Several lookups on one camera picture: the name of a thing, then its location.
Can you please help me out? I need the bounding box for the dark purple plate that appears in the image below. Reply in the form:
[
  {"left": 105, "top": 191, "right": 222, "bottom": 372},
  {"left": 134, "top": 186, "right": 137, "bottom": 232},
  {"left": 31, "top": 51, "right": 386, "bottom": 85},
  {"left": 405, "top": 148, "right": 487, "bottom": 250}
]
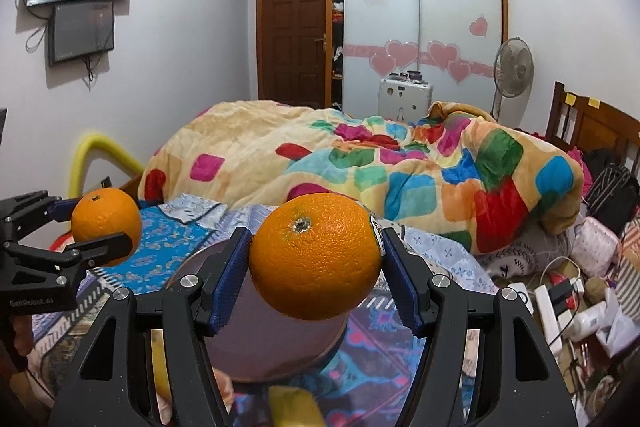
[{"left": 167, "top": 238, "right": 352, "bottom": 383}]

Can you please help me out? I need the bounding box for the pomelo segment pink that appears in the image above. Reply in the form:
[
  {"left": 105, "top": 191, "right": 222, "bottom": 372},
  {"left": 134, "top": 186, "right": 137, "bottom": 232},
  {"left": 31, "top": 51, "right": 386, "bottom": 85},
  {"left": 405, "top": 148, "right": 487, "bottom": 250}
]
[{"left": 213, "top": 369, "right": 234, "bottom": 412}]

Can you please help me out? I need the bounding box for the wooden bed headboard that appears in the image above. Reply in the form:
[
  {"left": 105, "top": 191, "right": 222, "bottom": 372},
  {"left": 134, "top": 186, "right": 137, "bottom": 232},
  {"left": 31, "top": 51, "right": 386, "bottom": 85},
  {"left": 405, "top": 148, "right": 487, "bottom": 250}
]
[{"left": 544, "top": 81, "right": 639, "bottom": 162}]

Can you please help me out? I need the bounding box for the colourful checked quilt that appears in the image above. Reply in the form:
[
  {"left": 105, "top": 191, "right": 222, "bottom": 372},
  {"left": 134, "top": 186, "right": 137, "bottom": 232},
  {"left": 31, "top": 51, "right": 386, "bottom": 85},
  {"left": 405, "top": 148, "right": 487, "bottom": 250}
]
[{"left": 138, "top": 101, "right": 584, "bottom": 256}]

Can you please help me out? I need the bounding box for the black striped bag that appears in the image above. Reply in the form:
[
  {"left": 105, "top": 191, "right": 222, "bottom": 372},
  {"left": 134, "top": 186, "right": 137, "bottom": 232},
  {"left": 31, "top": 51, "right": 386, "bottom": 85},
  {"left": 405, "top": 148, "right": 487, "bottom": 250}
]
[{"left": 586, "top": 164, "right": 639, "bottom": 236}]

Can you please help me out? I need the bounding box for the brown wooden door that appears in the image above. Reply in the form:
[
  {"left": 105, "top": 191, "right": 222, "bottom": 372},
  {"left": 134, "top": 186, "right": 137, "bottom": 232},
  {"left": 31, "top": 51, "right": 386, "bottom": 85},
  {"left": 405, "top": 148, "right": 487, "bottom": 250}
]
[{"left": 256, "top": 0, "right": 326, "bottom": 108}]

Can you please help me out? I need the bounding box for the pink pillow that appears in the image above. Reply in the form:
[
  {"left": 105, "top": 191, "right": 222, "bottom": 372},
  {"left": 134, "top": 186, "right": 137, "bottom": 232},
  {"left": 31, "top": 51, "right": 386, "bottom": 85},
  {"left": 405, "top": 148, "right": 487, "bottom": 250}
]
[{"left": 570, "top": 217, "right": 620, "bottom": 277}]

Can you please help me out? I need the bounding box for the person's left hand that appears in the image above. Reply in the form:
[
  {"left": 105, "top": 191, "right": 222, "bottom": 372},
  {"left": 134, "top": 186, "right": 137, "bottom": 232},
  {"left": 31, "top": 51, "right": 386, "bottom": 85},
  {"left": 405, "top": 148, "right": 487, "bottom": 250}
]
[{"left": 12, "top": 315, "right": 34, "bottom": 357}]

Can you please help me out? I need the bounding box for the white box appliance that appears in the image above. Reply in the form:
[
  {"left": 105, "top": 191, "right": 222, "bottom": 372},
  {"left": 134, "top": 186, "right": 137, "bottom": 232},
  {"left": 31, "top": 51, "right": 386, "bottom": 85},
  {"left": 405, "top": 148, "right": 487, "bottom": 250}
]
[{"left": 378, "top": 72, "right": 433, "bottom": 124}]

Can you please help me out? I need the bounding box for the patterned blue patchwork cloth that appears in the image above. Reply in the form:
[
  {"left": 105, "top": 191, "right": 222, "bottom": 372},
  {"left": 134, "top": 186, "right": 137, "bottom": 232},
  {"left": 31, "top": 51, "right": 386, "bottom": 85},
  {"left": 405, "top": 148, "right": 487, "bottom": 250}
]
[{"left": 27, "top": 192, "right": 501, "bottom": 427}]

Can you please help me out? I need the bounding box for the white power strip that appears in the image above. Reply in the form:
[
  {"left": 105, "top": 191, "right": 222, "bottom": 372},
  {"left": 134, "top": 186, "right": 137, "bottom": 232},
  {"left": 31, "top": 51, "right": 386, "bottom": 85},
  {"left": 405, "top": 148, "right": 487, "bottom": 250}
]
[{"left": 534, "top": 285, "right": 563, "bottom": 357}]

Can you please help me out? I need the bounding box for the yellow foam tube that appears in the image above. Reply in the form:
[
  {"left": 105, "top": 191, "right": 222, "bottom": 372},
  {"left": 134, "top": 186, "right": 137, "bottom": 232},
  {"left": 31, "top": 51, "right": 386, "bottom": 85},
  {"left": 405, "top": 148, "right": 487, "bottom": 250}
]
[{"left": 67, "top": 132, "right": 144, "bottom": 198}]

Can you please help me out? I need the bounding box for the small black wall monitor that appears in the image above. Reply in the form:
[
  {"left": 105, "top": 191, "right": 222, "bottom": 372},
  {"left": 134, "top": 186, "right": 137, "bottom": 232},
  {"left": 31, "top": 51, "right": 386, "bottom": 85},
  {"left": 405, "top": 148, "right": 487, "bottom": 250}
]
[{"left": 47, "top": 1, "right": 115, "bottom": 66}]

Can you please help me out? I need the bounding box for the standing electric fan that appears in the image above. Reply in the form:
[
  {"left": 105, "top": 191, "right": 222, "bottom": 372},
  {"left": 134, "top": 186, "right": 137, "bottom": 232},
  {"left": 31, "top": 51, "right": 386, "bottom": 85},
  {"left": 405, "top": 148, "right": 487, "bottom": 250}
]
[{"left": 491, "top": 37, "right": 535, "bottom": 120}]

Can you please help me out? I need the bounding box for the white bottle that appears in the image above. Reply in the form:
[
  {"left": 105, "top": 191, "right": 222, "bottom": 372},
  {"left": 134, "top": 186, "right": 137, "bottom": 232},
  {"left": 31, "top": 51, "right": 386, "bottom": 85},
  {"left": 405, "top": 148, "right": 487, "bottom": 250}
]
[{"left": 568, "top": 301, "right": 606, "bottom": 343}]

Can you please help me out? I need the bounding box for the large orange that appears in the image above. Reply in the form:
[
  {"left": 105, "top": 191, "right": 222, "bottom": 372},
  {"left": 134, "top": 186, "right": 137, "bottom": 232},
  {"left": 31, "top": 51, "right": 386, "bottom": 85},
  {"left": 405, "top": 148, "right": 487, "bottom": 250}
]
[
  {"left": 250, "top": 193, "right": 383, "bottom": 321},
  {"left": 70, "top": 187, "right": 142, "bottom": 267}
]

